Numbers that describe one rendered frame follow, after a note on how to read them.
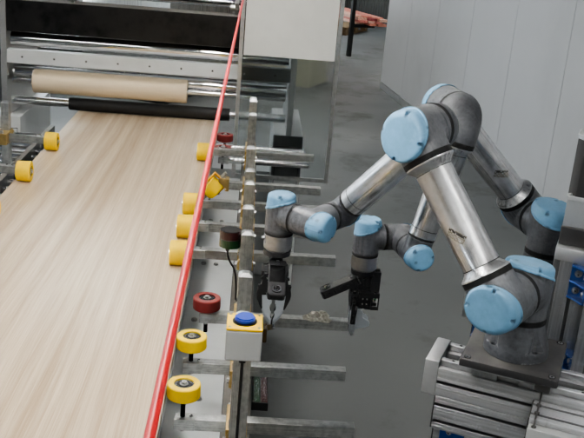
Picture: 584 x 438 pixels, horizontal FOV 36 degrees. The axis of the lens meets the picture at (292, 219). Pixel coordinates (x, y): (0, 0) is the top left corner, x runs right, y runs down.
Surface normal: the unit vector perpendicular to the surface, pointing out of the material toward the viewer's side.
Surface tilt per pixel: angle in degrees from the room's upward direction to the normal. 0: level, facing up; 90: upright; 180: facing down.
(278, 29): 90
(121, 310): 0
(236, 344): 90
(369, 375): 0
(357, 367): 0
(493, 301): 96
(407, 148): 82
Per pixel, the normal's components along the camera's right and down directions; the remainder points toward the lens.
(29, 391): 0.08, -0.94
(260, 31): 0.04, 0.33
